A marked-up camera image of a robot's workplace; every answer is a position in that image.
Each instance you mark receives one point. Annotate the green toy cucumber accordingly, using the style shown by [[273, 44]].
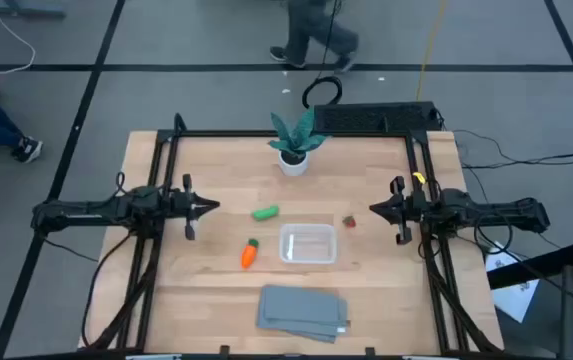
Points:
[[265, 213]]

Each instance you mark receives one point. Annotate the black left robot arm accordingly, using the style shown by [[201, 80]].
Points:
[[86, 215]]

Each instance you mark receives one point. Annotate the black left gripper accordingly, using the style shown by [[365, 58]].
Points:
[[181, 205]]

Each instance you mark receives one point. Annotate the black aluminium table frame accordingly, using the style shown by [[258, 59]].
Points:
[[286, 133]]

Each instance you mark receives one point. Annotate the grey folded cloth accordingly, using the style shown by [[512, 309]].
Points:
[[286, 330], [303, 305]]

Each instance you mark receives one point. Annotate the yellow tag on right arm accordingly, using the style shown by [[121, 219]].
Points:
[[419, 177]]

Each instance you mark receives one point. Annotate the black perforated computer case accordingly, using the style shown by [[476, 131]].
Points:
[[373, 117]]

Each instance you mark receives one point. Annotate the walking person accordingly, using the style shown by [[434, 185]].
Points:
[[311, 30]]

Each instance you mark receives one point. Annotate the red toy strawberry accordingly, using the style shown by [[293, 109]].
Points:
[[349, 221]]

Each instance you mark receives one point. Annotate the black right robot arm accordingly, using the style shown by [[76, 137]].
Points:
[[491, 212]]

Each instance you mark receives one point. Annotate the black beam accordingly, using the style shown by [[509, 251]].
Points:
[[536, 265]]

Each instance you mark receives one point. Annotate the white printed paper sheet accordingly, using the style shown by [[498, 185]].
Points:
[[513, 295]]

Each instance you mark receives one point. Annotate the green artificial plant leaves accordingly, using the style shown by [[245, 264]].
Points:
[[293, 135]]

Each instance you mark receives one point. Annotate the orange toy carrot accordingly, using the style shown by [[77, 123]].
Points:
[[248, 256]]

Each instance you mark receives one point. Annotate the white plant pot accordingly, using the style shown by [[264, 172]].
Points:
[[293, 166]]

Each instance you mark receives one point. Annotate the clear plastic tupperware container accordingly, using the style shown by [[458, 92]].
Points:
[[308, 243]]

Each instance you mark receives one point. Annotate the grey table foot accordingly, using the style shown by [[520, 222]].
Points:
[[21, 7]]

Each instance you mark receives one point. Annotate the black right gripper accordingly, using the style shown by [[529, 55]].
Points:
[[411, 207]]

